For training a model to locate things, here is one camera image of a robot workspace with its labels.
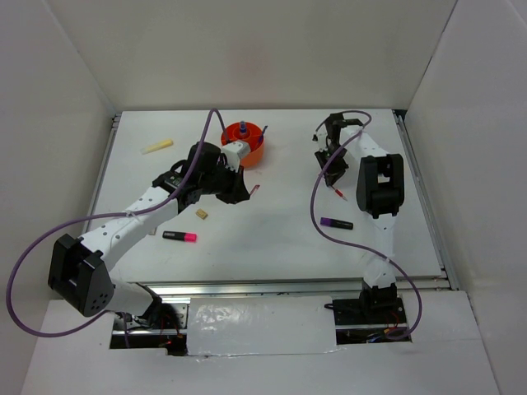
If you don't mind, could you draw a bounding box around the blue gel pen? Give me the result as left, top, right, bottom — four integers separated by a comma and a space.
257, 125, 268, 146

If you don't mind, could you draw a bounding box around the red pen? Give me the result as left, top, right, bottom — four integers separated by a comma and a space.
330, 186, 347, 202

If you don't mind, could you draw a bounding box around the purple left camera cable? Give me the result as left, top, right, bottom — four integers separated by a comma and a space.
5, 108, 227, 338

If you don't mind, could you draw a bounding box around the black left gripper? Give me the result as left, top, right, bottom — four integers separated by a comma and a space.
199, 160, 250, 204

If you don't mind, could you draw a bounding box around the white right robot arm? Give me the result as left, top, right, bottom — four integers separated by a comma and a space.
313, 110, 405, 323

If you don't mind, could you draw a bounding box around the small tan eraser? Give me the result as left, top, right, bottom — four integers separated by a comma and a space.
196, 209, 208, 219

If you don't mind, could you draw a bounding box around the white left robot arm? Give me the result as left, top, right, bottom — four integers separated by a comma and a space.
48, 141, 250, 328

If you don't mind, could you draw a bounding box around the purple highlighter marker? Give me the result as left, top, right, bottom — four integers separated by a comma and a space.
319, 217, 354, 230

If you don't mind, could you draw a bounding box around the pink highlighter marker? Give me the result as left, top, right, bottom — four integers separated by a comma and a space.
162, 230, 198, 243

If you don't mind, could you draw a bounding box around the white foil-covered panel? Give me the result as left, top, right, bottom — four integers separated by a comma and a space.
187, 296, 337, 356

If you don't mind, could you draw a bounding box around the orange round organizer container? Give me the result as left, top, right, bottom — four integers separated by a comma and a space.
221, 121, 265, 169

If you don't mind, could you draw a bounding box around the red pen cap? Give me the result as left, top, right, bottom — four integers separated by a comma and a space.
250, 184, 260, 197

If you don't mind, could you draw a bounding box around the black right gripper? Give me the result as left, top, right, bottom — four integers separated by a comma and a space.
315, 143, 349, 186

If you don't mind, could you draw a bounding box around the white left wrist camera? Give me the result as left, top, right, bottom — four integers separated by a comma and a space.
222, 140, 251, 170

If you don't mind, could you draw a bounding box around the yellow glue stick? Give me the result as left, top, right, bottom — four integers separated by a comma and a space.
140, 139, 174, 155

